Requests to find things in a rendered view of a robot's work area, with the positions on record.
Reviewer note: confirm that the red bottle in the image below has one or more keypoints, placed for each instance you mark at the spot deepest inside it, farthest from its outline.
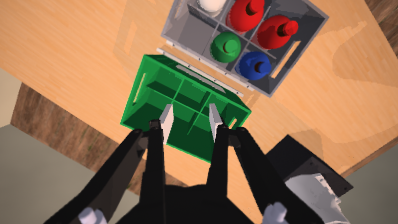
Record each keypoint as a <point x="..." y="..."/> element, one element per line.
<point x="244" y="15"/>
<point x="271" y="33"/>

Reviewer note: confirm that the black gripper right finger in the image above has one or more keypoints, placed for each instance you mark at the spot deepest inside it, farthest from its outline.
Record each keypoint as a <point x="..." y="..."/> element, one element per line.
<point x="276" y="202"/>

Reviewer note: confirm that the green plastic crate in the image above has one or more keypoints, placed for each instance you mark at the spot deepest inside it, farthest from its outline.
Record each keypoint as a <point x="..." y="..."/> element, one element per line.
<point x="191" y="130"/>

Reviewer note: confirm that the blue bottle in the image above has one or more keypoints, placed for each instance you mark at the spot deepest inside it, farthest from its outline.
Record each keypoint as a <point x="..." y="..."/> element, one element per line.
<point x="253" y="65"/>

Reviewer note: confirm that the green bottle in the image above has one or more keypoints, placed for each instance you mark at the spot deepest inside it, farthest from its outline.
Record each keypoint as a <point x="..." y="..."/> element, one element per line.
<point x="223" y="47"/>

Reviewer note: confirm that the grey divided bottle crate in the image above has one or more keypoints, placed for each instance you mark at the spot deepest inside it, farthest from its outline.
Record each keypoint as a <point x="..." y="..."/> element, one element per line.
<point x="194" y="29"/>

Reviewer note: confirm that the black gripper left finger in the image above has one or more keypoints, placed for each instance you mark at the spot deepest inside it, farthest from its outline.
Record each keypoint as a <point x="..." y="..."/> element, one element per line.
<point x="99" y="199"/>

